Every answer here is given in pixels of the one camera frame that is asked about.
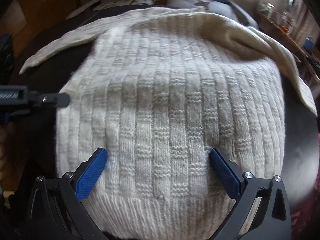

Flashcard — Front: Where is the cream knitted sweater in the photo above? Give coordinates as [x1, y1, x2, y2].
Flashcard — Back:
[21, 7, 317, 239]

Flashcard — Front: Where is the blue folding chair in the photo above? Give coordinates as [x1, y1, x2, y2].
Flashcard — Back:
[303, 36, 315, 51]

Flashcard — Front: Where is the pink ruffled bed cover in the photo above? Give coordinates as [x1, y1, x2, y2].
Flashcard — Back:
[291, 169, 320, 240]

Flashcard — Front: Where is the grey deer print pillow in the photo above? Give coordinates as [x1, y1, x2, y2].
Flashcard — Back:
[156, 0, 239, 22]

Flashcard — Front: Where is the wooden side table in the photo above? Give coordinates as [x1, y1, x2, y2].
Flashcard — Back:
[256, 8, 320, 81]

